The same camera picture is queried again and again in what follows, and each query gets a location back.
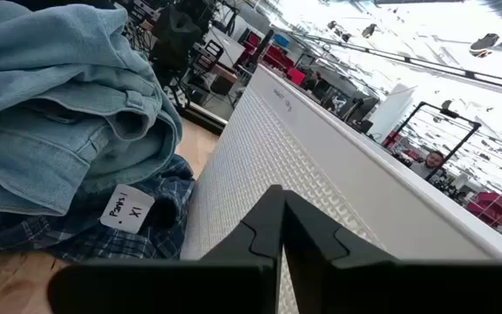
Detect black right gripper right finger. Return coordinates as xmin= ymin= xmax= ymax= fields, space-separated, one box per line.
xmin=282 ymin=189 xmax=502 ymax=314

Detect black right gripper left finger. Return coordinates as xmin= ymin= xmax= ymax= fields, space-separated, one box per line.
xmin=46 ymin=183 xmax=285 ymax=314

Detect white label reading Pants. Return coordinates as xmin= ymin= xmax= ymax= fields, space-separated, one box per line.
xmin=99 ymin=183 xmax=156 ymax=235

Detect light blue denim jeans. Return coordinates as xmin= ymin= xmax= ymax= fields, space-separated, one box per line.
xmin=0 ymin=80 xmax=185 ymax=218

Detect person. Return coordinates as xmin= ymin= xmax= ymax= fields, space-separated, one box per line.
xmin=409 ymin=149 xmax=449 ymax=181
xmin=302 ymin=69 xmax=331 ymax=99

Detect white plastic mesh basket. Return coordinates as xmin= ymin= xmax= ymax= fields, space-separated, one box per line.
xmin=180 ymin=64 xmax=502 ymax=314

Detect red storage bin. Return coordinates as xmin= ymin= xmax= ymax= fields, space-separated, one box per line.
xmin=466 ymin=190 xmax=502 ymax=229
xmin=286 ymin=67 xmax=308 ymax=86
xmin=260 ymin=43 xmax=295 ymax=71

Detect black metal table frame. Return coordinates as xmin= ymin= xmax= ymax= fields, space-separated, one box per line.
xmin=180 ymin=103 xmax=229 ymax=135

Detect black metal rig frame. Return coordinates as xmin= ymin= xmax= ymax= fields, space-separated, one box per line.
xmin=383 ymin=100 xmax=483 ymax=182

